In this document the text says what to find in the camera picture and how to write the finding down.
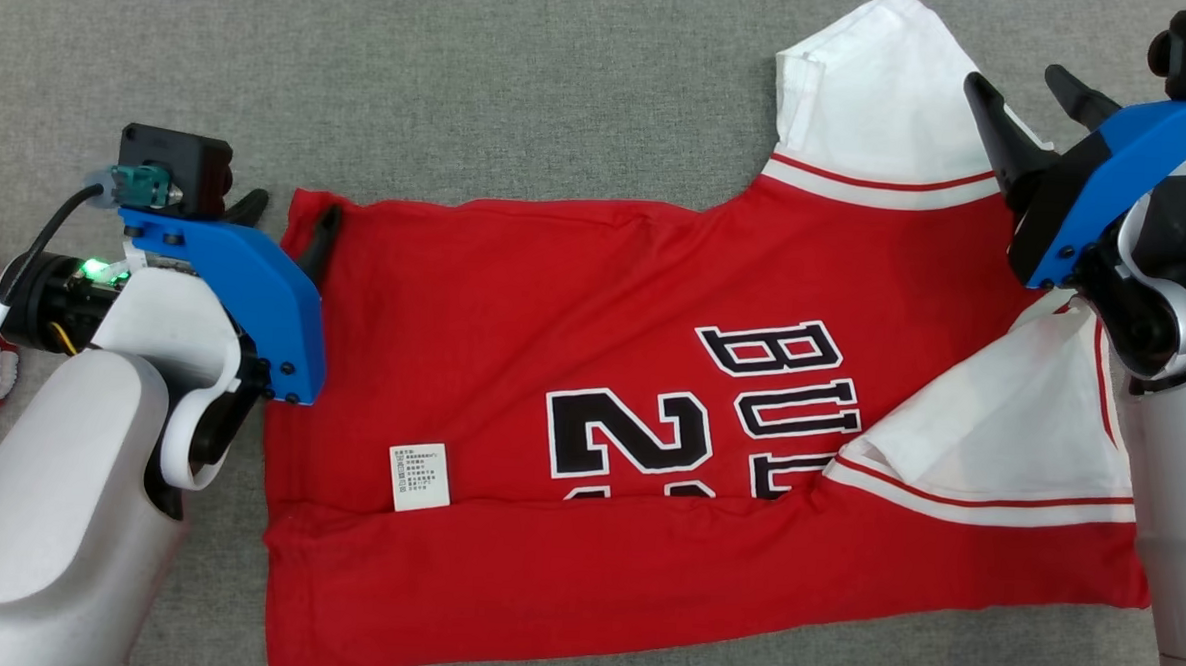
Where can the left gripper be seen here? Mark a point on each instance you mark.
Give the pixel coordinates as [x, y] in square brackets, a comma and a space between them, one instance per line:
[115, 270]

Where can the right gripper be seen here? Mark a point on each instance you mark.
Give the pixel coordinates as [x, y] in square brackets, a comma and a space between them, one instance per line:
[1054, 203]

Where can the red white basketball jersey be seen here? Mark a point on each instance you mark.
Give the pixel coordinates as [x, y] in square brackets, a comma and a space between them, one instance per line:
[554, 301]

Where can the left white grey robot arm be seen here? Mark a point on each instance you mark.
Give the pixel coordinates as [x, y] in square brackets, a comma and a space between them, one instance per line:
[45, 499]

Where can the grey fabric upholstered platform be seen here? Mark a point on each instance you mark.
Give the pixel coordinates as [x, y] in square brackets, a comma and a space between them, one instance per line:
[564, 72]

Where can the right blue camera bracket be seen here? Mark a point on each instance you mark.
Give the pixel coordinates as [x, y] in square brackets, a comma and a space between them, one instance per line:
[1131, 156]

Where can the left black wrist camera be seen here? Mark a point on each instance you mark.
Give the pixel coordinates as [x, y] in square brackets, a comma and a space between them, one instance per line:
[195, 165]

